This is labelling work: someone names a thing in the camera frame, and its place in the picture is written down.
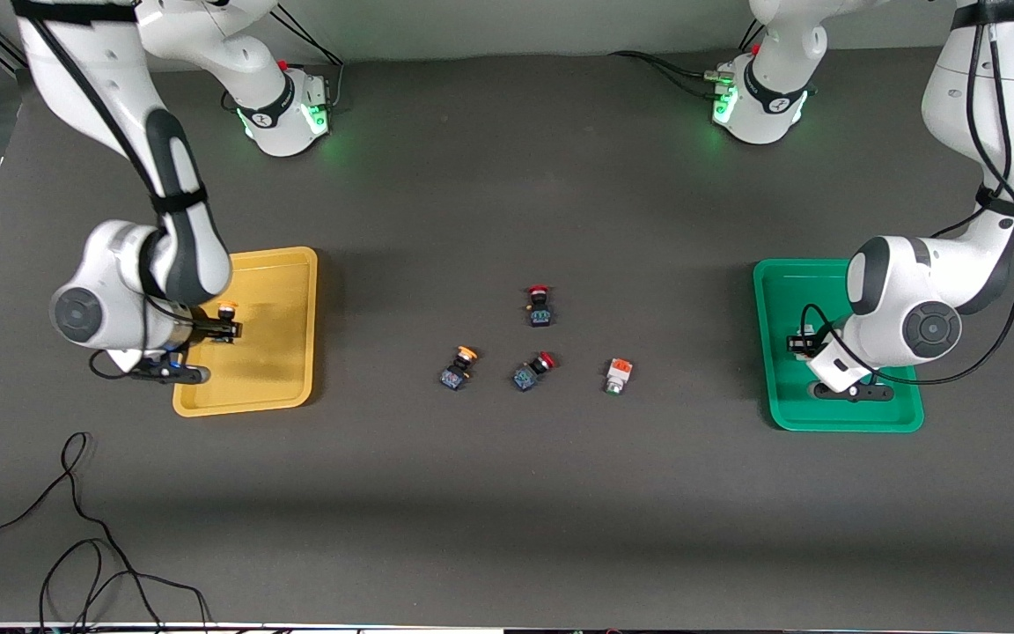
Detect green plastic tray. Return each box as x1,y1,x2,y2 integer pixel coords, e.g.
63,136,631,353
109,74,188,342
753,258,925,433

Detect yellow plastic tray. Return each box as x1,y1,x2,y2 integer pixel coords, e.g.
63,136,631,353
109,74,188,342
173,247,319,417

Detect dark grey table cloth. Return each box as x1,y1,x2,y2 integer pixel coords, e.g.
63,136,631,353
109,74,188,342
0,42,1014,628

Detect loose black cable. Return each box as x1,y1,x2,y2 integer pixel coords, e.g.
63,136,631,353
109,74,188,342
0,431,213,634

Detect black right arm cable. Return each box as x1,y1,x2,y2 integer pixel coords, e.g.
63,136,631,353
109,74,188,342
12,0,200,381

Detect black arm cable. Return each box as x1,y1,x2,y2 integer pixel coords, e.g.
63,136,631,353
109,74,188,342
12,0,200,381
802,22,1014,388

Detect red push button switch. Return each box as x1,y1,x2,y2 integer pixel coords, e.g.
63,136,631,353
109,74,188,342
525,284,555,328
511,351,557,393

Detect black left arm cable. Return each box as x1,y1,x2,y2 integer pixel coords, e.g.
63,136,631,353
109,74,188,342
802,22,1014,388

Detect black right arm base cables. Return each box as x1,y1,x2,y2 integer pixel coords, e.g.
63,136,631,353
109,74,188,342
276,4,347,111

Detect black arm base cables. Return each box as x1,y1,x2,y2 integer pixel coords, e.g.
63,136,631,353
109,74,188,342
608,19,768,100
276,4,347,111

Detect black left arm base cables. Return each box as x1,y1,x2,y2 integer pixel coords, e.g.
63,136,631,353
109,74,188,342
608,19,768,100

